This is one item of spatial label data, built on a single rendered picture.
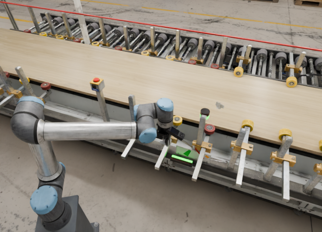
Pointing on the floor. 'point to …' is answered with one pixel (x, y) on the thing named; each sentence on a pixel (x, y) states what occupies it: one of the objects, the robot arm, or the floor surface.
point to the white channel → (80, 17)
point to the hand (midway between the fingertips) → (168, 145)
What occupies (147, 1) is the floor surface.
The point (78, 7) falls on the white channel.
